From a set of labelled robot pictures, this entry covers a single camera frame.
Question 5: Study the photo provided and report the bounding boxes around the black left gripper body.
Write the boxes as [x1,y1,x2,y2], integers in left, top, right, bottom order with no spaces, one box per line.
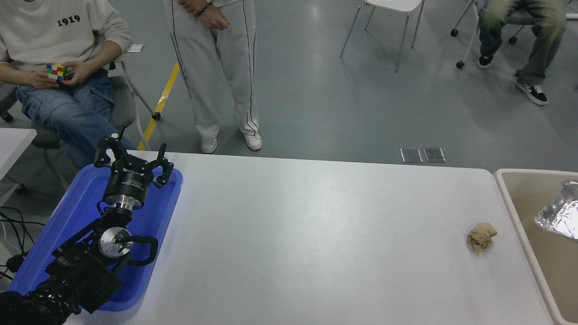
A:
[103,162,156,204]

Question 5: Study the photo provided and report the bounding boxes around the multicoloured puzzle cube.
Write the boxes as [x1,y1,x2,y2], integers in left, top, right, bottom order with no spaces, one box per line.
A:
[46,63,67,82]

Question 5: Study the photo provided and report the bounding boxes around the silver foil tray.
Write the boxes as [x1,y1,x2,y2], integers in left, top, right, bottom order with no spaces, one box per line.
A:
[534,181,578,240]

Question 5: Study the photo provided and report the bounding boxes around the person's left hand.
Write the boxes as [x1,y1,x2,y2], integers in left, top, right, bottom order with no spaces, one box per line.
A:
[62,60,94,86]

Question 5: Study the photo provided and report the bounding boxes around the person's right hand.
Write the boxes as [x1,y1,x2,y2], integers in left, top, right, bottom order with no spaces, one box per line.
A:
[26,69,62,89]

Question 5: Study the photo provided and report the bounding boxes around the person's hand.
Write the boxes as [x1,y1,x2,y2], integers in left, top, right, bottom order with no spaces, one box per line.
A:
[202,5,231,31]

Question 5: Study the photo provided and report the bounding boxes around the grey wheeled office chair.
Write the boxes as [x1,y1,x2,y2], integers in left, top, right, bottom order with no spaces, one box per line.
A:
[0,61,161,195]

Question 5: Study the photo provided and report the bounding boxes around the blue plastic tray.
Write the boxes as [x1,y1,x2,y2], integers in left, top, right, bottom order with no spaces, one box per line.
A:
[9,162,183,312]

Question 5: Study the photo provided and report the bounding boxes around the small white table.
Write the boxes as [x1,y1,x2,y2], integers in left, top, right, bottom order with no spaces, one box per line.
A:
[0,128,37,181]

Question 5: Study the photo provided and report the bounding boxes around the person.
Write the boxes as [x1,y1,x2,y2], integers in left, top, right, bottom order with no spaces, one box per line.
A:
[478,0,568,106]
[0,0,133,168]
[163,0,262,154]

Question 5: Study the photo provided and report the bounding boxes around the white chair with metal legs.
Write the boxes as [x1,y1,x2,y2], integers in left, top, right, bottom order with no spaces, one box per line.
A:
[340,0,426,73]

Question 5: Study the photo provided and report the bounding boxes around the crumpled tan paper ball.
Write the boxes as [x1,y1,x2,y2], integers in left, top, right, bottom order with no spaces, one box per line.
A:
[467,223,498,252]

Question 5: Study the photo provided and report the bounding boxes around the large pale bin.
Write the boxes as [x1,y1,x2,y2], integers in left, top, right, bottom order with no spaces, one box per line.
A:
[494,168,578,325]

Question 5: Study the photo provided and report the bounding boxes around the wheeled chair with white legs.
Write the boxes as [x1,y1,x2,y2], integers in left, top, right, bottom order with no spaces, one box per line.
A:
[451,0,538,69]

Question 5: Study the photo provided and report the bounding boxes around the black cables with plug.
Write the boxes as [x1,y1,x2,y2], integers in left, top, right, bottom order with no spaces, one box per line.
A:
[0,207,46,280]

